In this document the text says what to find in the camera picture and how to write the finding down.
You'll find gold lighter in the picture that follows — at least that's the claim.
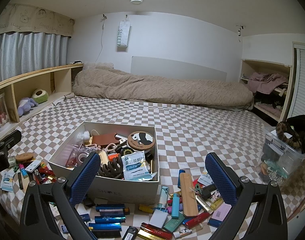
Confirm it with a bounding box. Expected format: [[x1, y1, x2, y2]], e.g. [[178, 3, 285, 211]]
[[137, 229, 164, 240]]

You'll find medicine sachet on bed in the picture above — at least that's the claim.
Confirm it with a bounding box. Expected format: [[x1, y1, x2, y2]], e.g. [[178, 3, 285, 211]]
[[0, 170, 15, 192]]

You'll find pink card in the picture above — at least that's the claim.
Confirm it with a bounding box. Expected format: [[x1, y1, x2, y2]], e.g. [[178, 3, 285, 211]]
[[212, 203, 232, 222]]

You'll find shiny blue lighter middle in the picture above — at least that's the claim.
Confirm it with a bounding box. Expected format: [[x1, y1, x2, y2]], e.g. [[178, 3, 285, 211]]
[[94, 216, 126, 224]]

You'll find shiny blue lighter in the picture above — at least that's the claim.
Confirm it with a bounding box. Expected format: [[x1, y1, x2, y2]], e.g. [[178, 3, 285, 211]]
[[94, 216, 126, 224], [88, 223, 121, 231]]

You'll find clear plastic storage box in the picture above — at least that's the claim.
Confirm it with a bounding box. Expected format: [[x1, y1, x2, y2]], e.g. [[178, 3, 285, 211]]
[[256, 127, 305, 186]]

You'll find wooden bedside shelf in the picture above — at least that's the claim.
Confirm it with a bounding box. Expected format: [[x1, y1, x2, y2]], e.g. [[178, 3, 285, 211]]
[[0, 63, 83, 140]]

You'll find purple plush toy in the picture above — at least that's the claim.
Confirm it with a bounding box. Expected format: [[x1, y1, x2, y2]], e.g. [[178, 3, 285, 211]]
[[17, 98, 39, 117]]

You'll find silver label blue lighter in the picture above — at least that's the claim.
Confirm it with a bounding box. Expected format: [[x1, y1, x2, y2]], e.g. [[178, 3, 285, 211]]
[[98, 207, 130, 217]]

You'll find shiny blue lighter front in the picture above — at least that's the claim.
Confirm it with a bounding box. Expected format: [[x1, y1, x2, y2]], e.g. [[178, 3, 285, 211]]
[[88, 223, 121, 231]]

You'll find red lighter right pile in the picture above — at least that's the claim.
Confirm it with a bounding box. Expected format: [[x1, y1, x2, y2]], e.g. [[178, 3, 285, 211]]
[[184, 212, 211, 229]]

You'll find green avocado plush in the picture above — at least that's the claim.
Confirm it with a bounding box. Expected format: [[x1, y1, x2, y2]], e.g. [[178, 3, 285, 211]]
[[31, 89, 49, 104]]

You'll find long wooden case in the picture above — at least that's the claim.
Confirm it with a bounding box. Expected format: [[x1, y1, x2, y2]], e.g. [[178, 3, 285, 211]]
[[180, 173, 199, 217]]

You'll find teal lighter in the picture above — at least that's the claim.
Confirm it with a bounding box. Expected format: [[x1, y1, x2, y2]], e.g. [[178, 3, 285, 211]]
[[171, 193, 180, 219]]

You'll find white shoe box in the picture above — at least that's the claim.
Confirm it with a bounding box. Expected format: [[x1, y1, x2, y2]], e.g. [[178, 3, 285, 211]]
[[48, 122, 160, 204]]

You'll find brown leather wallet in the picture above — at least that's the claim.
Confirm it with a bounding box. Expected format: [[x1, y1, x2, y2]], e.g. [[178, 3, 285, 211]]
[[92, 133, 119, 147]]

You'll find yellow lighter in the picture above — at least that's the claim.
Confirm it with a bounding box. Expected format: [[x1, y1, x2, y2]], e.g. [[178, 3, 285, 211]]
[[138, 204, 154, 214]]

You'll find grey curtain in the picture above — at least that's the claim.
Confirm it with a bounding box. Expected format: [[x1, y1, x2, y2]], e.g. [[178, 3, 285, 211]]
[[0, 33, 69, 82]]

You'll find white charger adapter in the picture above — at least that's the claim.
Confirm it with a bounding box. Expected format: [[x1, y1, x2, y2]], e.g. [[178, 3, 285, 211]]
[[149, 210, 168, 229]]

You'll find medicine sachet in box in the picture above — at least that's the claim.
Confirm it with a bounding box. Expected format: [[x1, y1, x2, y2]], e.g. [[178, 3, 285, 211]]
[[121, 151, 157, 181]]

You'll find checkered bed sheet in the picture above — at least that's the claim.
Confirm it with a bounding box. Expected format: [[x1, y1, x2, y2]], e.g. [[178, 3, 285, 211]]
[[0, 95, 305, 240]]

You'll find round panda tin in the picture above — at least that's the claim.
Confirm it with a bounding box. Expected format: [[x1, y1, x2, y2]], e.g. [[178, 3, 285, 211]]
[[127, 131, 155, 152]]

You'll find beige quilted duvet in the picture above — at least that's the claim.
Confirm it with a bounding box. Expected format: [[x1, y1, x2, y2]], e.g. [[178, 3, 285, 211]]
[[72, 66, 254, 111]]

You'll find closet shelf with clothes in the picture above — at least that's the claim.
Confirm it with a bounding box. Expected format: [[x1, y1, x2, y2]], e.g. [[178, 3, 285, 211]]
[[240, 59, 294, 122]]

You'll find white hanging bag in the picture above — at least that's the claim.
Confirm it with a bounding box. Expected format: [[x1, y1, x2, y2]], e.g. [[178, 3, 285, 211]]
[[117, 18, 131, 48]]

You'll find ceiling smoke detector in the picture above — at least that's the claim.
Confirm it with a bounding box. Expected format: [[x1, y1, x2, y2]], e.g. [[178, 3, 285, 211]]
[[130, 0, 143, 5]]

